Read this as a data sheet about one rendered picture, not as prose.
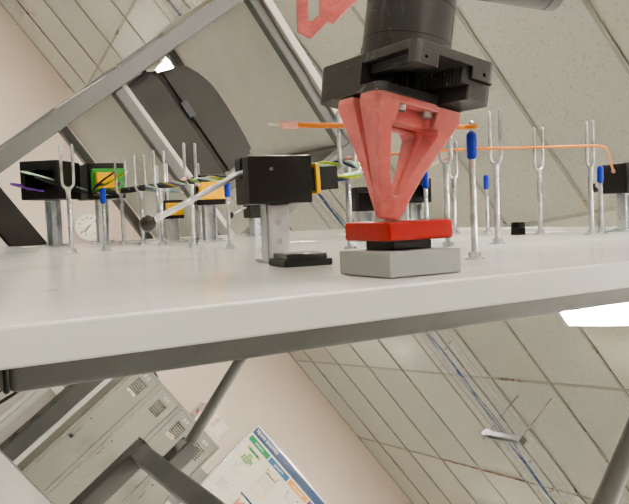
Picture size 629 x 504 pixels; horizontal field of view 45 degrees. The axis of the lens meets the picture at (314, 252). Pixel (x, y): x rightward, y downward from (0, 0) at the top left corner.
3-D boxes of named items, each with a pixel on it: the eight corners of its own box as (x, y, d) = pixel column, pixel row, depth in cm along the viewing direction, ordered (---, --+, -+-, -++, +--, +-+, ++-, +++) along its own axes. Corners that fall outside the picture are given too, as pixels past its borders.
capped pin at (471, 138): (461, 259, 59) (457, 120, 58) (472, 258, 60) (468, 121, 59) (477, 260, 58) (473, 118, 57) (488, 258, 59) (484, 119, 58)
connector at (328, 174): (277, 193, 67) (275, 170, 67) (326, 189, 69) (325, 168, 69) (289, 192, 65) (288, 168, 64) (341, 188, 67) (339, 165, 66)
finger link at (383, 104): (385, 226, 54) (399, 97, 55) (452, 226, 48) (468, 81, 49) (304, 213, 51) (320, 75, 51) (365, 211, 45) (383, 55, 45)
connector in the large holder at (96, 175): (123, 192, 137) (122, 169, 137) (127, 191, 135) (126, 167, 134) (90, 192, 134) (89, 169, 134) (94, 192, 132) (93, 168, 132)
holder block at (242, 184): (236, 205, 67) (234, 159, 66) (296, 203, 69) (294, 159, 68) (249, 204, 63) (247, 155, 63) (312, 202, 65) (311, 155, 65)
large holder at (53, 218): (101, 242, 142) (97, 165, 142) (63, 247, 125) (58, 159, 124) (67, 243, 143) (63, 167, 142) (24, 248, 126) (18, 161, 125)
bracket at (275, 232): (255, 261, 68) (253, 204, 67) (281, 259, 69) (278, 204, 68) (271, 263, 63) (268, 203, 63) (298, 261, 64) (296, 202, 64)
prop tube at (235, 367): (177, 455, 142) (262, 315, 150) (171, 451, 144) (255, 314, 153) (190, 462, 143) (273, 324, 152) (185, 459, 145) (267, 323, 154)
